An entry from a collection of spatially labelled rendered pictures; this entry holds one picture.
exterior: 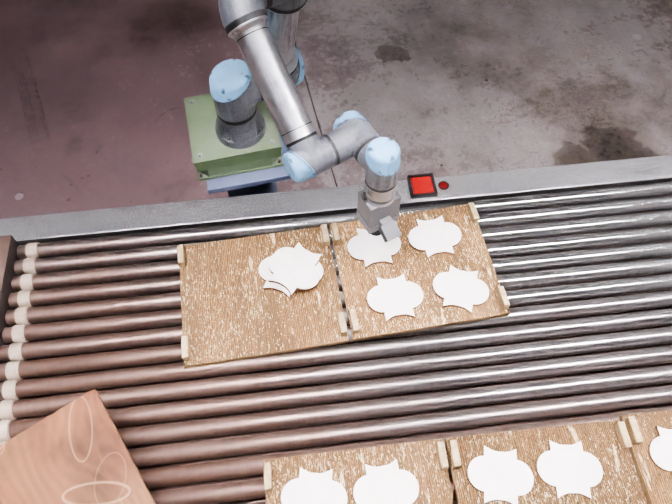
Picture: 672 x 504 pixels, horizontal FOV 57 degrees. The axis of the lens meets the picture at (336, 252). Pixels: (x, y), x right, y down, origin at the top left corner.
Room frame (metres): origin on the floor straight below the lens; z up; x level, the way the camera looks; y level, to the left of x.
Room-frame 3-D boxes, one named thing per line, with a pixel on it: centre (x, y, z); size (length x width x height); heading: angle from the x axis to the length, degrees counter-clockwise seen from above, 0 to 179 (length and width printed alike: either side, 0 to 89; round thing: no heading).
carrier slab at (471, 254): (0.81, -0.21, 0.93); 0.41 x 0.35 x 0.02; 100
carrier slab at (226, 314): (0.74, 0.20, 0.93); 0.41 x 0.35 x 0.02; 100
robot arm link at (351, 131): (0.95, -0.04, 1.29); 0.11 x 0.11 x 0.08; 31
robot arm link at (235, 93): (1.27, 0.28, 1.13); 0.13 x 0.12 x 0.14; 121
